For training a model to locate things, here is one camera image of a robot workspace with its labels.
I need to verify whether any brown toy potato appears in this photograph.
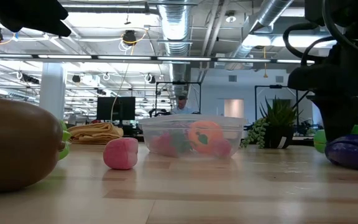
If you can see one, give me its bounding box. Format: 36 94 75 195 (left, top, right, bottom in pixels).
0 96 67 192

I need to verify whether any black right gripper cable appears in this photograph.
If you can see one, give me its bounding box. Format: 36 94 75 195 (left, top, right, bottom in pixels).
283 21 338 68

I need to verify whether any pink door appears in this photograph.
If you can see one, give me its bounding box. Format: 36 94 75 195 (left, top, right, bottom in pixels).
224 98 246 118

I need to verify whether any orange toy fruit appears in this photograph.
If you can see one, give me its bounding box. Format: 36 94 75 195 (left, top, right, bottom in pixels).
187 120 224 154

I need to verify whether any purple toy eggplant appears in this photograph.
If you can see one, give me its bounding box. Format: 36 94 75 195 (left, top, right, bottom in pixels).
324 134 358 172

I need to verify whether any red toy strawberry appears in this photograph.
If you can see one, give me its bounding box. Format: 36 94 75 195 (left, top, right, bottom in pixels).
150 132 193 158

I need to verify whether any light green toy vegetable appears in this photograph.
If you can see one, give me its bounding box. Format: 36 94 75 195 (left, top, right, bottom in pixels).
58 119 73 161

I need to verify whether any white building pillar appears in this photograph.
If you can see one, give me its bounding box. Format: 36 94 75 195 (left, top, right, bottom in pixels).
39 62 67 121

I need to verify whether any slanted silver ventilation duct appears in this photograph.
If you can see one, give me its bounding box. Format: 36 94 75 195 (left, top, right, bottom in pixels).
228 0 295 60

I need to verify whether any round silver ventilation duct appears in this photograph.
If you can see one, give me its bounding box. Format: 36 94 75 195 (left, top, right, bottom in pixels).
157 0 193 97

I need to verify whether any folded orange cloth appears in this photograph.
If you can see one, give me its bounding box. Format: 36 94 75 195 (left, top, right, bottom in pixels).
68 122 125 146

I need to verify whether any black metal station frame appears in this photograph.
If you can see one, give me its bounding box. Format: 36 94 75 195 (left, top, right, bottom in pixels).
254 84 300 125
155 81 203 115

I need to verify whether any person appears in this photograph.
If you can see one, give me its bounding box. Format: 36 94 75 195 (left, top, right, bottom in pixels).
171 95 195 115

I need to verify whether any round ceiling fixture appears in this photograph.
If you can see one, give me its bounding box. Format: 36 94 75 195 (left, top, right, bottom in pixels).
224 10 237 24

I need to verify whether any LED light bar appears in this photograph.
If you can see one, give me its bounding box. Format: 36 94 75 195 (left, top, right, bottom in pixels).
0 52 315 65

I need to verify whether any clear plastic tupperware container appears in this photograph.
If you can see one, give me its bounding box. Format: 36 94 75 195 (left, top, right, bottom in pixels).
138 113 249 161

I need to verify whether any yellow hanging cord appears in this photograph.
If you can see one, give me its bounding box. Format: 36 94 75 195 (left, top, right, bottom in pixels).
262 45 269 79

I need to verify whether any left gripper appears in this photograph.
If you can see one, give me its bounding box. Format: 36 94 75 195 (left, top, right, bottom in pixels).
0 0 73 38

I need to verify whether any potted green plant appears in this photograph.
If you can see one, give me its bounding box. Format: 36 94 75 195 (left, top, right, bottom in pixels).
240 96 303 149

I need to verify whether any black computer monitor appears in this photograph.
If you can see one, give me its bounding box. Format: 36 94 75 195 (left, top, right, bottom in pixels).
96 96 136 123

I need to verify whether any green toy cucumber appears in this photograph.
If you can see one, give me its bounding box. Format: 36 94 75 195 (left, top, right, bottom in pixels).
313 124 358 154

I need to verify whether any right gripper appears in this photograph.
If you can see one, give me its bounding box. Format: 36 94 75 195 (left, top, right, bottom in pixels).
287 39 358 142

